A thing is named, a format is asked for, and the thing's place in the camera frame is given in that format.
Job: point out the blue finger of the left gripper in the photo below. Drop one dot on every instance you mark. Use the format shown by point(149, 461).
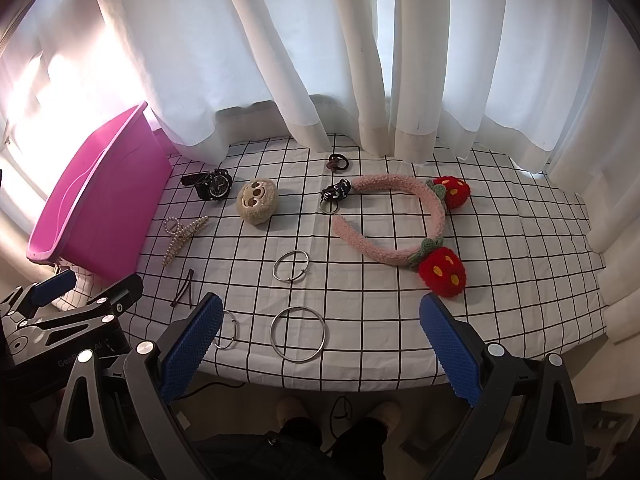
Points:
point(119, 297)
point(56, 286)

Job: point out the black white scrunchie keyring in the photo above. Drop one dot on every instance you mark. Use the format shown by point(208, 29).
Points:
point(333, 195)

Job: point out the pink plastic tub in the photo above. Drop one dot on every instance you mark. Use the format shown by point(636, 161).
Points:
point(99, 212)

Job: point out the pink strawberry headband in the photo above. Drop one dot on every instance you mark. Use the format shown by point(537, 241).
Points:
point(400, 220)

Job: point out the black hair pin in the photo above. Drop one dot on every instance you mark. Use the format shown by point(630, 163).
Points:
point(184, 291)

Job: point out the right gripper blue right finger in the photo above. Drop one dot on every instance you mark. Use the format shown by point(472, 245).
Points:
point(453, 346)

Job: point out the white curtain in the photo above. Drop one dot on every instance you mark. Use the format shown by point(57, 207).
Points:
point(546, 82)

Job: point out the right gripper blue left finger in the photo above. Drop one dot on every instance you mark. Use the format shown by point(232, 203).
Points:
point(184, 344)

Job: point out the black white checkered cloth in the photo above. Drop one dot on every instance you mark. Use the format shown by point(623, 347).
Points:
point(305, 311)

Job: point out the pearl hair claw clip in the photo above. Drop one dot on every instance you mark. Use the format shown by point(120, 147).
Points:
point(180, 234)

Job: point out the beige plush face clip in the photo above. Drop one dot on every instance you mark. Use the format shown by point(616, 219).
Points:
point(257, 201)

